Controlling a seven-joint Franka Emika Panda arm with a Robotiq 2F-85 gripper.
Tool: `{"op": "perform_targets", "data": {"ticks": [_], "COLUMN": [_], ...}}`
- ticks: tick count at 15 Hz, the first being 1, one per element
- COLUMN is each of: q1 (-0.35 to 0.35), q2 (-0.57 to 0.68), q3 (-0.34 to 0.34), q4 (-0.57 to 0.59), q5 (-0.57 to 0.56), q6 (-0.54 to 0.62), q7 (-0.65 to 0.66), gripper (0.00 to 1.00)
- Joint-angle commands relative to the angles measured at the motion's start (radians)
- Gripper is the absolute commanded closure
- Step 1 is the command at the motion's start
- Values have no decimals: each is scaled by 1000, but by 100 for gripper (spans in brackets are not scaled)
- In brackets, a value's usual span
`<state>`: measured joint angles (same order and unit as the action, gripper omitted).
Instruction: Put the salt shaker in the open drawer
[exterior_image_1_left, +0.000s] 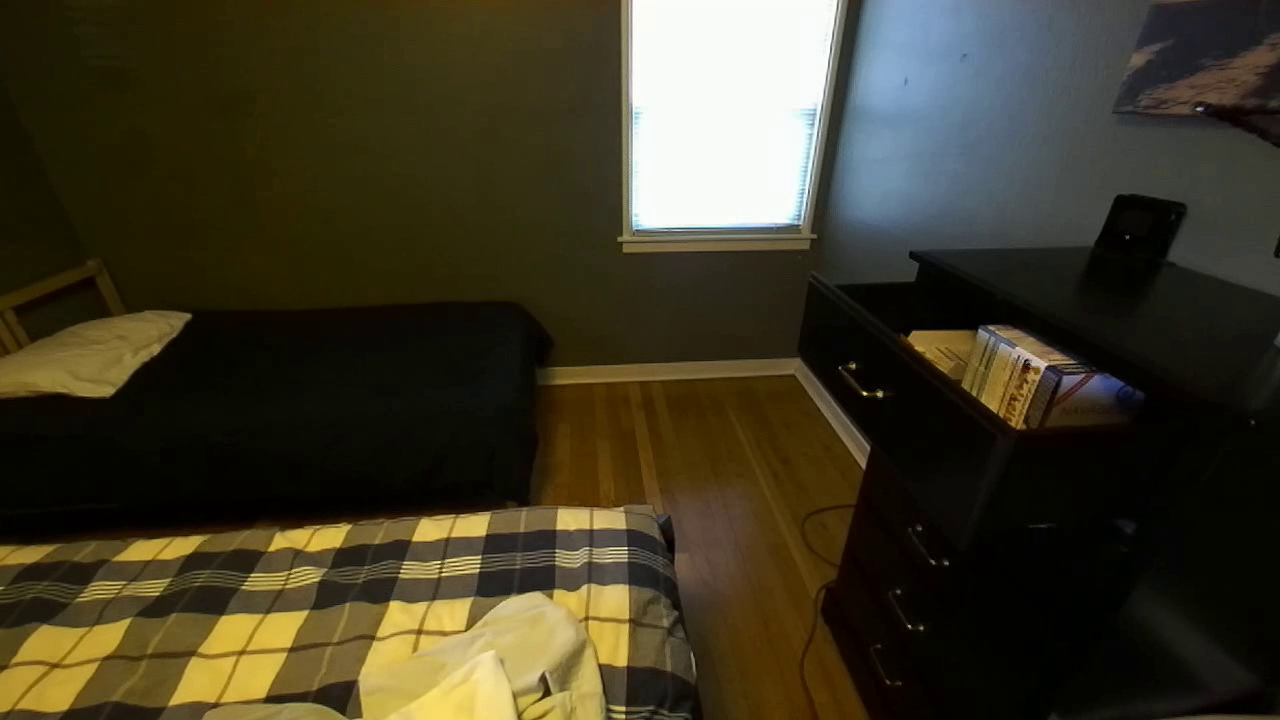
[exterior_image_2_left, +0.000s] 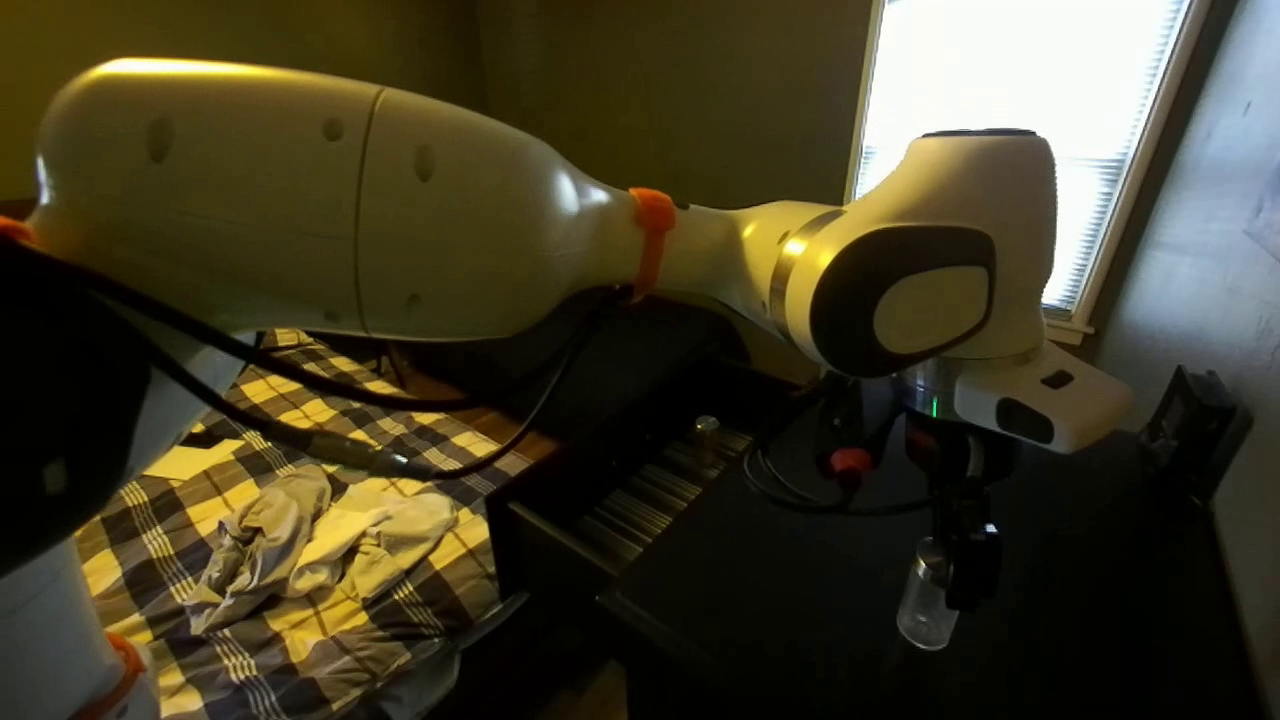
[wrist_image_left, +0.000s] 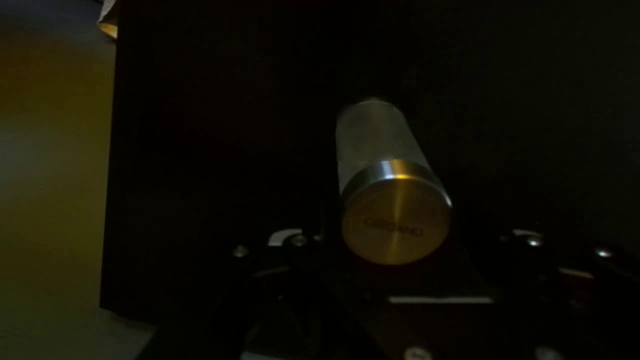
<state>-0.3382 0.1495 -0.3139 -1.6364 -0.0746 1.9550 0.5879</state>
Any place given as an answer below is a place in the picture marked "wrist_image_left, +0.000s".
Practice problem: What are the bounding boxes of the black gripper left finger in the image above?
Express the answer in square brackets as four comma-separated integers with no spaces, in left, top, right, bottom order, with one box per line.
[137,228,340,360]

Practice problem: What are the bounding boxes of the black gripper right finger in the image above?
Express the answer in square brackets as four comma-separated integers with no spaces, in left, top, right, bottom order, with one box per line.
[453,227,640,360]

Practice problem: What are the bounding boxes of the glass salt shaker metal lid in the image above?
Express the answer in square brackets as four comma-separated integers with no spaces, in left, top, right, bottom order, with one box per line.
[337,98,453,267]

